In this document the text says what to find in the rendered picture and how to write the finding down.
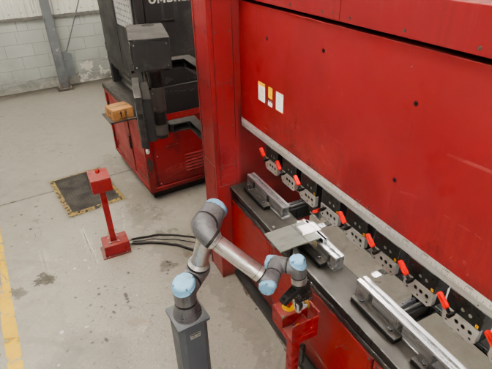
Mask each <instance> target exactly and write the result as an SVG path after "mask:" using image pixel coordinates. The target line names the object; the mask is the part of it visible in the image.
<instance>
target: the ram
mask: <svg viewBox="0 0 492 369"><path fill-rule="evenodd" d="M239 52H240V81H241V108H242V118H244V119H245V120H247V121H248V122H249V123H251V124H252V125H253V126H255V127H256V128H258V129H259V130H260V131H261V132H263V133H264V134H265V135H267V136H268V137H270V138H271V139H272V140H273V141H275V142H276V143H277V144H279V145H281V146H282V147H283V148H284V149H286V150H287V151H288V152H290V153H291V154H293V156H295V157H296V158H298V159H299V160H301V161H302V162H303V163H304V164H306V165H307V166H309V167H310V168H312V169H313V170H314V171H315V172H316V173H318V174H319V175H321V176H322V177H324V178H325V179H326V180H327V181H329V182H330V183H332V184H333V185H334V186H336V187H337V188H338V189H339V190H341V191H342V192H344V193H345V194H346V195H348V196H349V197H350V198H352V199H353V200H355V201H356V202H357V203H358V204H360V205H361V206H363V207H364V208H365V209H367V210H368V211H369V212H370V213H372V214H373V215H375V216H376V217H377V218H378V219H380V220H381V221H383V222H384V223H386V224H387V225H388V226H389V227H390V228H392V229H393V230H395V231H397V232H398V233H399V234H400V235H401V236H403V237H404V238H406V239H407V240H409V241H410V242H411V243H412V244H413V245H415V246H416V247H418V248H419V249H420V250H422V251H423V252H424V253H426V254H427V255H429V256H430V257H431V258H432V259H434V260H435V261H437V262H438V263H439V264H441V265H442V266H443V267H445V268H446V269H448V270H449V271H450V272H451V273H453V274H454V275H455V276H457V277H458V278H460V279H461V280H462V281H463V282H465V283H466V284H468V285H469V286H471V287H472V288H473V289H474V290H475V291H477V292H478V293H480V294H481V295H483V296H484V297H485V298H486V299H488V300H489V301H491V302H492V59H488V58H485V57H481V56H476V55H473V54H470V53H464V52H461V51H456V50H453V49H449V48H443V47H440V46H437V45H431V44H428V43H425V42H420V41H416V40H411V39H408V38H405V37H399V36H396V35H393V34H387V33H384V32H380V31H375V30H372V29H366V28H363V27H360V26H355V25H351V24H348V23H343V22H340V21H336V20H330V19H327V18H322V17H319V16H315V15H310V14H307V13H303V12H298V11H295V10H290V9H286V8H283V7H278V6H274V5H271V4H265V3H262V2H259V1H254V0H239ZM259 81H260V82H262V83H263V84H265V103H264V102H262V101H260V100H259V99H258V82H259ZM268 86H269V87H271V88H272V100H271V99H269V98H268ZM276 91H277V92H280V93H281V94H283V95H284V96H283V114H282V113H280V112H279V111H277V110H275V102H276ZM268 100H270V101H271V102H272V107H270V106H269V105H268ZM242 126H244V127H245V128H246V129H248V130H249V131H251V133H253V134H254V135H255V136H257V137H258V138H260V139H261V140H262V141H263V142H264V143H266V144H267V145H268V146H270V147H271V148H272V149H274V150H275V151H276V152H277V153H278V154H280V155H281V156H282V157H284V158H285V159H287V161H289V162H290V163H291V164H293V165H294V166H296V167H297V168H298V169H299V170H300V171H302V172H303V173H304V174H306V175H307V176H309V177H310V178H311V179H312V180H313V181H314V182H316V183H317V184H318V185H320V186H321V187H323V188H324V189H325V190H326V191H327V192H329V193H330V194H332V195H333V196H334V197H336V199H338V200H339V201H340V202H342V203H343V204H345V205H346V206H347V207H348V208H349V209H351V210H352V211H353V212H355V213H356V214H357V215H359V216H360V217H361V218H362V219H363V220H365V221H366V222H368V223H369V224H370V225H372V226H373V227H374V228H375V229H376V230H378V231H379V232H381V233H382V234H383V235H385V237H387V238H388V239H389V240H391V241H392V242H394V243H395V244H396V245H397V246H398V247H400V248H401V249H402V250H404V251H405V252H406V253H408V254H409V255H410V256H411V257H412V258H414V259H415V260H417V261H418V262H419V263H421V265H423V266H424V267H425V268H427V269H428V270H430V271H431V272H432V273H433V274H434V275H436V276H437V277H439V278H440V279H441V280H443V281H444V282H445V283H446V284H447V285H449V286H450V287H451V288H453V289H454V290H455V291H457V292H458V293H459V294H460V295H461V296H463V297H464V298H466V299H467V300H468V301H470V303H472V304H473V305H475V306H476V307H477V308H479V309H480V310H481V311H482V312H483V313H485V314H486V315H487V316H489V317H490V318H492V311H491V310H489V309H488V308H487V307H486V306H484V305H483V304H482V303H481V302H479V301H478V300H476V299H475V298H474V297H473V296H471V295H470V294H468V293H467V292H466V291H464V290H463V289H462V288H461V287H460V286H458V285H457V284H455V283H454V282H452V281H451V280H450V279H449V278H448V277H446V276H445V275H443V274H442V273H441V272H440V271H439V270H437V269H436V268H434V267H433V266H431V265H430V264H429V263H428V262H427V261H425V260H424V259H423V258H421V257H420V256H418V255H417V254H416V253H415V252H413V251H412V250H410V249H409V248H408V247H407V246H405V245H404V244H403V243H402V242H400V241H399V240H397V239H396V238H395V237H394V236H392V235H391V234H390V233H388V232H387V231H385V230H384V229H383V228H382V227H381V226H379V225H378V224H376V223H375V222H373V221H372V220H371V219H370V218H369V217H367V216H366V215H364V214H363V213H362V212H361V211H359V210H358V209H357V208H355V207H354V206H353V205H351V204H350V203H349V202H348V201H346V200H345V199H344V198H342V197H341V196H339V195H338V194H337V193H336V192H335V191H333V190H332V189H330V188H329V187H327V186H326V185H325V184H324V183H323V182H321V181H320V180H318V179H317V178H316V177H314V175H312V174H311V173H309V172H308V171H306V170H305V169H304V168H303V167H302V166H300V165H299V164H298V163H296V162H295V161H293V160H292V159H291V158H290V157H288V156H287V155H286V154H284V153H283V152H281V151H280V150H279V149H278V148H277V147H275V146H274V145H272V144H271V143H270V142H268V141H267V140H266V139H265V138H263V137H262V136H261V135H259V134H258V133H257V132H256V131H254V130H253V129H251V128H250V127H248V126H247V125H246V124H245V123H244V122H242Z"/></svg>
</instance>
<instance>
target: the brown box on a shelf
mask: <svg viewBox="0 0 492 369"><path fill-rule="evenodd" d="M102 115H103V116H104V117H105V118H106V120H107V121H108V122H109V123H110V124H115V123H120V122H125V121H129V120H133V119H137V116H136V115H135V114H134V113H133V107H132V106H131V105H130V104H129V103H127V102H125V101H122V102H117V103H114V104H110V105H105V113H102Z"/></svg>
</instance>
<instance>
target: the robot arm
mask: <svg viewBox="0 0 492 369"><path fill-rule="evenodd" d="M226 214H227V207H226V205H225V204H224V203H223V202H222V201H220V200H218V199H216V198H210V199H209V200H207V201H206V202H205V203H204V205H203V206H202V207H201V208H200V209H199V211H198V212H197V213H196V215H195V216H194V217H193V220H192V223H191V225H192V230H193V233H194V235H195V237H196V241H195V247H194V250H193V255H192V256H191V257H190V258H189V259H188V262H187V267H186V269H185V271H184V272H183V273H181V274H180V275H177V276H176V277H175V278H174V279H173V282H172V292H173V295H174V308H173V317H174V320H175V321H176V322H177V323H179V324H192V323H194V322H196V321H197V320H199V318H200V317H201V313H202V310H201V305H200V304H199V302H198V300H197V295H196V294H197V291H198V290H199V288H200V287H201V285H202V283H203V282H204V280H205V279H206V277H207V276H208V274H209V272H210V269H211V266H210V263H209V255H210V252H211V250H213V251H215V252H216V253H218V254H219V255H220V256H222V257H223V258H224V259H225V260H227V261H228V262H230V263H231V264H233V265H234V266H235V267H236V268H237V269H239V270H241V271H242V272H244V273H245V274H246V275H247V276H248V277H250V278H251V279H253V280H254V281H256V282H257V283H258V284H259V285H258V289H259V290H260V292H261V293H262V294H264V295H272V294H274V292H275V289H276V288H277V285H278V283H279V280H280V278H281V275H282V274H283V273H286V274H291V284H292V286H291V287H290V288H289V289H288V290H287V291H286V292H285V294H284V295H282V297H281V298H279V300H280V302H281V303H282V305H284V306H287V305H288V304H289V303H290V302H291V301H292V303H293V305H294V309H295V311H296V312H297V313H301V311H302V310H303V309H305V308H306V307H307V306H308V304H304V301H305V300H307V299H308V300H310V299H312V298H313V293H312V291H311V290H310V280H309V279H308V278H307V270H306V267H307V264H306V260H305V257H304V256H303V255H301V254H293V255H292V256H291V257H290V258H287V257H282V256H276V255H268V256H267V257H266V259H265V262H264V267H263V266H262V265H260V264H259V263H258V262H257V261H255V260H254V259H252V258H251V257H250V256H249V255H248V254H246V253H245V252H243V251H242V250H240V249H239V248H238V247H237V246H236V245H234V244H233V243H231V242H230V241H228V240H227V239H226V238H225V237H224V236H222V235H221V232H220V227H221V225H222V222H223V219H224V217H225V216H226ZM309 291H310V292H309ZM310 294H311V298H309V297H310Z"/></svg>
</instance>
